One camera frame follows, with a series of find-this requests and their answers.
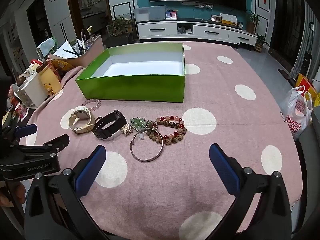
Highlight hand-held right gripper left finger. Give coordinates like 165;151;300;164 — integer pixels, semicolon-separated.
24;144;110;240

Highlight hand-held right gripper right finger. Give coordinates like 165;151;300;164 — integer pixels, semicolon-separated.
209;143;293;240

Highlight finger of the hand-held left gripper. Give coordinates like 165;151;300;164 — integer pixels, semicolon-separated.
2;124;38;141
17;134;70;155

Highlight cream wrist watch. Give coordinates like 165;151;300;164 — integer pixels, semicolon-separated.
68;106;95;134

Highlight black wrist watch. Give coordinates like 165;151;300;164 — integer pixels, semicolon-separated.
92;109;127;139

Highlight small gold chain jewellery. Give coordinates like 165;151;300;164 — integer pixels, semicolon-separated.
121;123;134;137

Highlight silver metal bangle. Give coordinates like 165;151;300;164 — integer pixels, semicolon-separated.
129;128;164;162

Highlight dark patterned bead bracelet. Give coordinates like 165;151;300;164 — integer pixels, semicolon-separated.
160;120;187;147

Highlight wooden bead bracelet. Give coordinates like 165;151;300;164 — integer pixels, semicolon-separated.
146;120;163;143

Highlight red and pink bead bracelet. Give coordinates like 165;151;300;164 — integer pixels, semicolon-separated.
155;115;186;143

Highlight green cardboard box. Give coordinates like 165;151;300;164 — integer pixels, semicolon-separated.
75;42;186;103

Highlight person's left hand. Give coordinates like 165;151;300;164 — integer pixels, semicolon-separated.
0;180;27;208

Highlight white storage basket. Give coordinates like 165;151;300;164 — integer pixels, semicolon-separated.
14;74;49;108

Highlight pink polka-dot tablecloth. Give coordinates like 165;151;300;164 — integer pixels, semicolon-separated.
25;41;302;240

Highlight yellow bear bottle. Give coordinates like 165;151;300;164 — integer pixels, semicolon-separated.
35;62;62;96

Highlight yellow snack bag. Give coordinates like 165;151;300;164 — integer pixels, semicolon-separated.
50;59;75;72

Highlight pale green chair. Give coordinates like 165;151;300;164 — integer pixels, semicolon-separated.
36;37;58;60

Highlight white paper sheet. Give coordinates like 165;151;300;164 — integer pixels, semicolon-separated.
54;40;83;58

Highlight white plastic shopping bag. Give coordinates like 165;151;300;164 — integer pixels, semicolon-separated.
280;85;313;140

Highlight pink desk organiser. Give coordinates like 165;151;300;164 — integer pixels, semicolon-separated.
49;34;104;67

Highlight yellow and red paper bag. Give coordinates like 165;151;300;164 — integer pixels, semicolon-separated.
296;73;317;98

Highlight small floor potted plant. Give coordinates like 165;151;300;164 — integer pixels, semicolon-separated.
255;34;270;53

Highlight white tv cabinet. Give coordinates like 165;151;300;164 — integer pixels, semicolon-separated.
136;17;258;47

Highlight potted plant in brown pot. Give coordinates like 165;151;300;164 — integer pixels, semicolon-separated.
246;10;262;34

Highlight grey striped curtain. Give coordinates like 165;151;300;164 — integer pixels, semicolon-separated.
291;0;320;78

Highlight yellow and white flat box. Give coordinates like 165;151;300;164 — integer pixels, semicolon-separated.
220;12;238;26

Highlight clear plastic storage box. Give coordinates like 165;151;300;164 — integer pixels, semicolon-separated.
133;5;167;22

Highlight potted plants behind wire fence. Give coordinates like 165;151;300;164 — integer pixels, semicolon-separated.
107;16;134;39

